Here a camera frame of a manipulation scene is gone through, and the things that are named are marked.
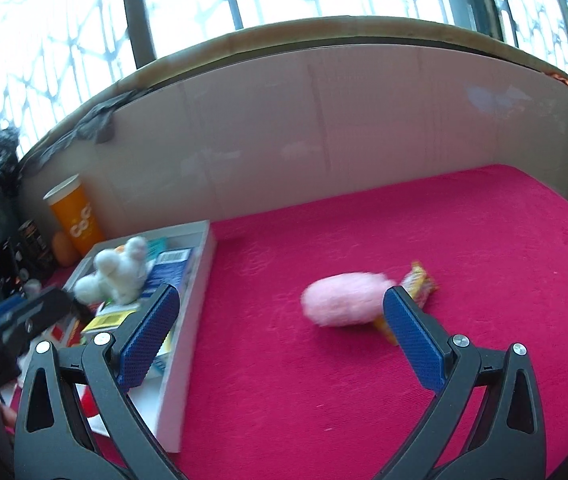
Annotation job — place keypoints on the orange round fruit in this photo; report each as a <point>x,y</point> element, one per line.
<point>64,250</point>

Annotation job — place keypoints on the white cardboard tray box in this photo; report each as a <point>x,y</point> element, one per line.
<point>189,360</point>

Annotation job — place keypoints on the yellow snack packet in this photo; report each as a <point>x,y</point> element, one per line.
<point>421,280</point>

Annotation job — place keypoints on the pink plush toy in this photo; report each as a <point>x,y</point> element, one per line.
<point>343,297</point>

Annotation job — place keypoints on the white and blue medicine box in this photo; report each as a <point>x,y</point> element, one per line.
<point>166,355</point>

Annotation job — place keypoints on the dark metal can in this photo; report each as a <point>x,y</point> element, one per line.
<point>34,245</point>

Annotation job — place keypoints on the white box red blue print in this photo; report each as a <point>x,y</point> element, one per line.
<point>66,332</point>

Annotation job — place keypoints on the orange paper cup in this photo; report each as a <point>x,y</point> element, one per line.
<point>76,220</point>

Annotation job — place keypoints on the white plush toy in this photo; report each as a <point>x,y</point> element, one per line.
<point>124,275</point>

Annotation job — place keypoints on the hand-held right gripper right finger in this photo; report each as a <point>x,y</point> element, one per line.
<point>413,335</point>

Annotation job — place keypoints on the yellow and white box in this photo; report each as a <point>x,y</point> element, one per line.
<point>106,321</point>

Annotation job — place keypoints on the grey cloth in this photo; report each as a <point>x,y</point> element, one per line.
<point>96,120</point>

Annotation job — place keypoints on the window with metal grille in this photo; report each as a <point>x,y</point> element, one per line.
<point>64,35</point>

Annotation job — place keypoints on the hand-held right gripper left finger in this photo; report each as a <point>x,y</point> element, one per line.
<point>146,335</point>

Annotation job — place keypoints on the black clamp stand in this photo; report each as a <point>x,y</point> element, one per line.
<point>6,265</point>

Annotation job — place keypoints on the orange scraps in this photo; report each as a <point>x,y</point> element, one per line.
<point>563,81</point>

